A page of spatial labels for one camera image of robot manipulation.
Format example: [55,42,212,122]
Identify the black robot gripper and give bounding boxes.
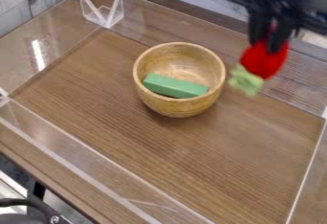
[248,0,318,54]

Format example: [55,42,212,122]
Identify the red plush strawberry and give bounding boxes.
[228,39,288,97]

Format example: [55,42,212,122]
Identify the wooden bowl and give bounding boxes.
[133,42,225,118]

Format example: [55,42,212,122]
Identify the green rectangular block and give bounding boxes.
[143,73,209,99]

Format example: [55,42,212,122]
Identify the clear acrylic corner bracket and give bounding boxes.
[79,0,124,29]

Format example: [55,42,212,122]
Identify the clear acrylic tray wall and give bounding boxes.
[0,94,213,224]

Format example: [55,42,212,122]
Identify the black table leg bracket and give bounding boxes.
[0,183,75,224]

